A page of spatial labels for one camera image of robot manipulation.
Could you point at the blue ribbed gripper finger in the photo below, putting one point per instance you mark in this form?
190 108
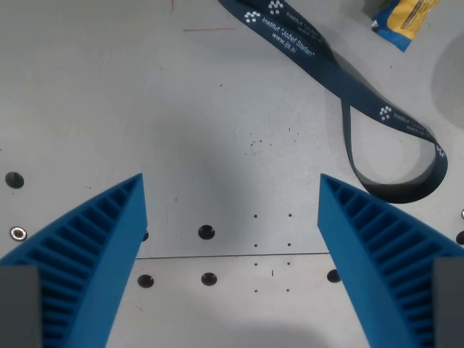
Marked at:
362 253
98 253

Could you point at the silver screw in table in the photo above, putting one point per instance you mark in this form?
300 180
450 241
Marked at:
18 233

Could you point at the blue and yellow snack wrapper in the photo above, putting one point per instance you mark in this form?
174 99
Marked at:
402 21

